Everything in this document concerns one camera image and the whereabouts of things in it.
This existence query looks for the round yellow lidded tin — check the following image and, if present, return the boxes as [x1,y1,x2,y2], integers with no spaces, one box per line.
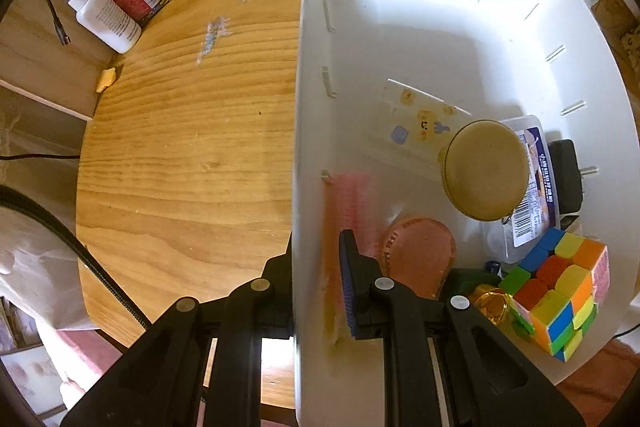
[439,120,531,223]

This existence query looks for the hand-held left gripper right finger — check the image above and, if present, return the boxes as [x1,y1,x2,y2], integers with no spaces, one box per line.
[338,229,586,427]

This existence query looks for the clear sticker phone case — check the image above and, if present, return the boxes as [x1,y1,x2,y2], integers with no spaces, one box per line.
[367,79,473,180]

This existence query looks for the black braided cable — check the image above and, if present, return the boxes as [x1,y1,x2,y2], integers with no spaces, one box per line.
[0,184,151,333]

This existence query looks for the white plastic bin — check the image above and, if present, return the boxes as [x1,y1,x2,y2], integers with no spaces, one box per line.
[290,0,633,427]

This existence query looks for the colourful puzzle cube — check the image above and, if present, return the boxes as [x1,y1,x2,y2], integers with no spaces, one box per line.
[499,227,611,363]

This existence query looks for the small yellow piece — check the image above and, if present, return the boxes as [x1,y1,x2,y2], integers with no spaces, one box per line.
[96,67,118,94]

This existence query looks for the white plastic bottle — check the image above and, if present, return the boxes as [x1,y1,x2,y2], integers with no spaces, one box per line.
[61,0,142,54]

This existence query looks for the thin black wire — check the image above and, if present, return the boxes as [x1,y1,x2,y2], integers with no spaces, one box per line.
[0,153,81,161]

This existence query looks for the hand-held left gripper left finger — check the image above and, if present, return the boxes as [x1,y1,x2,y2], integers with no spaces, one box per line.
[60,254,294,427]

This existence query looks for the black charger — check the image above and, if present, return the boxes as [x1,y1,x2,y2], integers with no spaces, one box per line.
[547,139,586,218]

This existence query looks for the white cloth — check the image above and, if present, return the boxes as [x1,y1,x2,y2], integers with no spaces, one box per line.
[0,207,101,333]

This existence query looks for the clear plastic box with label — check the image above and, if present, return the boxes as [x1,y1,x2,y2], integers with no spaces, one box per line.
[482,114,563,264]

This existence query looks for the thin black cable metal tip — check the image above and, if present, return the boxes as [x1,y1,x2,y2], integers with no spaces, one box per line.
[32,0,71,46]

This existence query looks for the gold ring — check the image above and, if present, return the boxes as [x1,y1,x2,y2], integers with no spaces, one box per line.
[474,287,512,325]

